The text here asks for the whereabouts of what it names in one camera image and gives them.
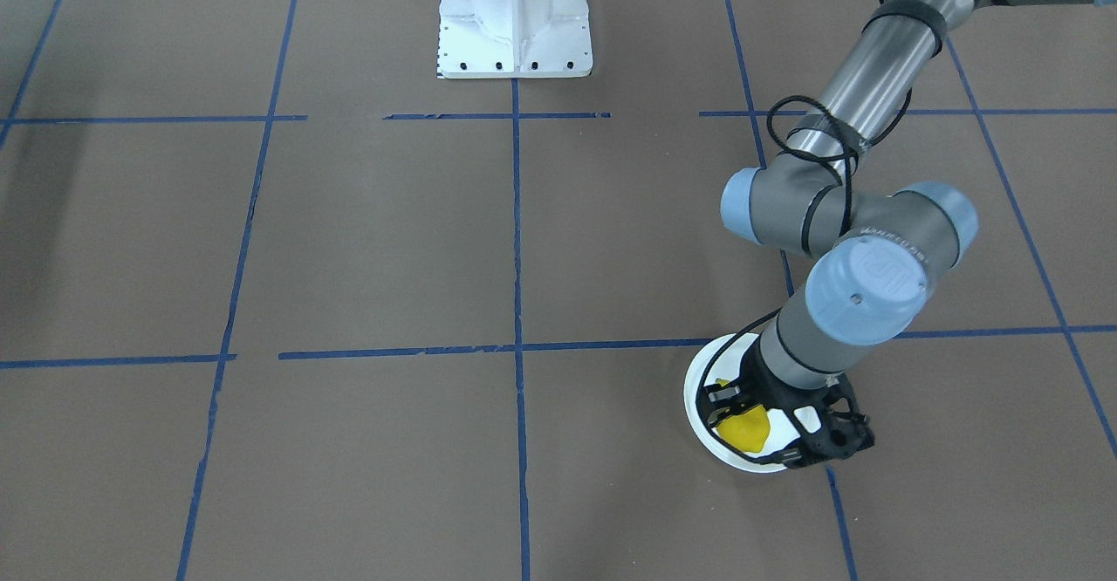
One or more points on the yellow lemon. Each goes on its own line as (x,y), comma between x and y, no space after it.
(743,423)

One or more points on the white plate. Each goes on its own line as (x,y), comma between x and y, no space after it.
(780,428)

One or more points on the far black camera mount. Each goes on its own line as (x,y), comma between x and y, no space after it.
(843,431)

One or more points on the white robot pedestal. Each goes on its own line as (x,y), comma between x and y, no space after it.
(483,39)

